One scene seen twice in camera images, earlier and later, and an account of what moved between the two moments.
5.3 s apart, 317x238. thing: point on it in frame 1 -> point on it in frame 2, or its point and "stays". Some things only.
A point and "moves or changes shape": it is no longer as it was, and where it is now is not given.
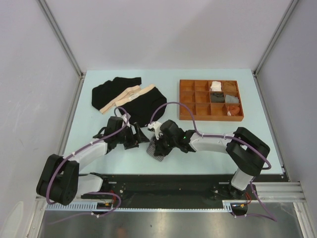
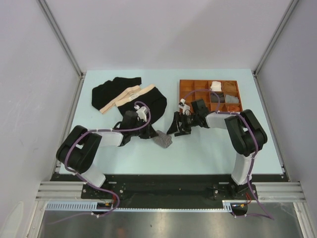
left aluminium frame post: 60,35 stays
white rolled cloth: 216,86 stays
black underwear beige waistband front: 140,107 stays
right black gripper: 159,149 -> 175,128
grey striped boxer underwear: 150,150 moves or changes shape
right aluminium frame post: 274,36 stays
